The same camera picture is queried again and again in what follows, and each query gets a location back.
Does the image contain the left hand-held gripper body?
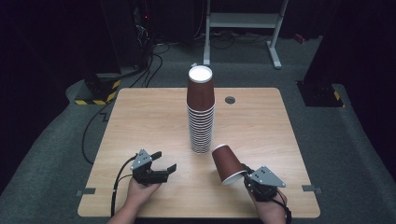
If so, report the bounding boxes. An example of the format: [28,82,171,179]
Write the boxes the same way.
[129,148,171,188]

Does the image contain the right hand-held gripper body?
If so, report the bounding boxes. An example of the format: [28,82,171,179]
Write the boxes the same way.
[244,164,287,203]

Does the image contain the brown paper cup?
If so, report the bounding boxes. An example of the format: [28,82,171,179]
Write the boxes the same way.
[211,143,248,187]

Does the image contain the stack of brown paper cups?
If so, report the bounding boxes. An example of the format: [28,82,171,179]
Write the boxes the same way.
[186,64,217,155]

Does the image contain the person's left hand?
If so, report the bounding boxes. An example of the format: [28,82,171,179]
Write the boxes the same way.
[125,177,162,210]

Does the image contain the person's right hand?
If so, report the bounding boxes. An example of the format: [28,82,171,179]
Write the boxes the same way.
[249,189,290,224]

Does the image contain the grey tape strip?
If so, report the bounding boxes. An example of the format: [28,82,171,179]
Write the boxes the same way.
[301,184,323,195]

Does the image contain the yellow-black striped stand base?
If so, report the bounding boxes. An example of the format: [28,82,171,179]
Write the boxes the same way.
[74,72,122,106]

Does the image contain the dark stand base yellow mark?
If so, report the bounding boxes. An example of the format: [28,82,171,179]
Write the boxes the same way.
[296,80,346,108]

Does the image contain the dark equipment rack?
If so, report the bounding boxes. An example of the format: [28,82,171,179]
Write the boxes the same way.
[132,0,155,70]

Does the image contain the white metal stand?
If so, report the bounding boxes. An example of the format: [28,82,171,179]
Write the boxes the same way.
[203,0,290,70]

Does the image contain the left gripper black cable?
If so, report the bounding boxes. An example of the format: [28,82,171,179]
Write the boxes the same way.
[109,153,138,218]

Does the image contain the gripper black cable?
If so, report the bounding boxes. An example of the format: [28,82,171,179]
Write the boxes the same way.
[273,188,294,224]
[109,153,138,218]

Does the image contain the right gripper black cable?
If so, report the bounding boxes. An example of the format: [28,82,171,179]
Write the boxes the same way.
[273,188,294,224]

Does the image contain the long black floor cable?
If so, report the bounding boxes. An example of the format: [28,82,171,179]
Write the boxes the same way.
[81,98,117,166]

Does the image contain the black floor cable bundle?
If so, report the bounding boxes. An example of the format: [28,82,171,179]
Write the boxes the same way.
[128,42,172,89]

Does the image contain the cables under white stand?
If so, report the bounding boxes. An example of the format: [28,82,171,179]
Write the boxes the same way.
[192,28,273,50]

